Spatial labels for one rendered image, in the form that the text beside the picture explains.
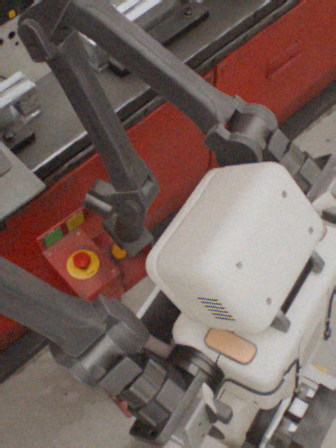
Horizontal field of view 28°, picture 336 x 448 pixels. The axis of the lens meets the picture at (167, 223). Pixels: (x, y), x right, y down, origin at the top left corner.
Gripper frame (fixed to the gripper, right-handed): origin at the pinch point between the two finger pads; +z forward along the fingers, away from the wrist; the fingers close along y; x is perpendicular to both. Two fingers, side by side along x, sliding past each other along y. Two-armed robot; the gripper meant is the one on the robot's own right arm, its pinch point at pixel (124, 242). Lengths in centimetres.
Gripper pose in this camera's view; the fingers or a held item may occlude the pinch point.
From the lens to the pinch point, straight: 155.4
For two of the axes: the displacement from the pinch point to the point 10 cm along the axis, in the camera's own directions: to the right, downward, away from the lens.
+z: -1.4, 3.2, 9.4
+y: -6.5, -7.4, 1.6
